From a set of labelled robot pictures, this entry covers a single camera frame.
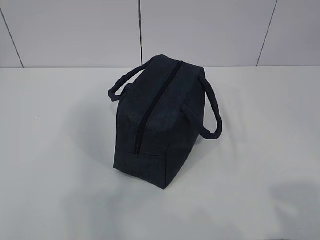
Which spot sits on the dark navy lunch bag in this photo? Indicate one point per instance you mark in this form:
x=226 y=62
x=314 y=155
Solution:
x=163 y=107

